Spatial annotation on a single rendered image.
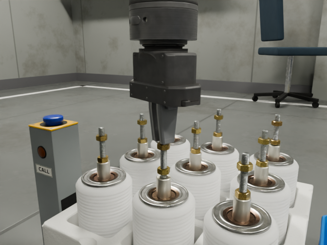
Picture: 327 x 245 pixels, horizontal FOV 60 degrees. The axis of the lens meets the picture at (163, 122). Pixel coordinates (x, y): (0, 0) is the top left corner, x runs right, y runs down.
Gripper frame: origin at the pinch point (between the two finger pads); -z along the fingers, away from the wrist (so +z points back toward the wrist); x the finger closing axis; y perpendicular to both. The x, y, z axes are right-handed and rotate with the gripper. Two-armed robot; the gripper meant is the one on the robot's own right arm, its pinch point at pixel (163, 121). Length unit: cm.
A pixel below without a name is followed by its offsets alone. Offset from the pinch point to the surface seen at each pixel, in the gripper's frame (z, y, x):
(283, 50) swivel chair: 9, 187, -93
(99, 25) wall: 42, 153, -345
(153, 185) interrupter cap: -11.3, 0.2, -3.0
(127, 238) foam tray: -19.4, -4.3, -3.6
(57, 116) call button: -3.6, -6.7, -27.3
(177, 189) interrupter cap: -11.2, 2.4, 0.5
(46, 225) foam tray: -18.8, -13.9, -13.9
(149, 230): -14.6, -4.1, 2.3
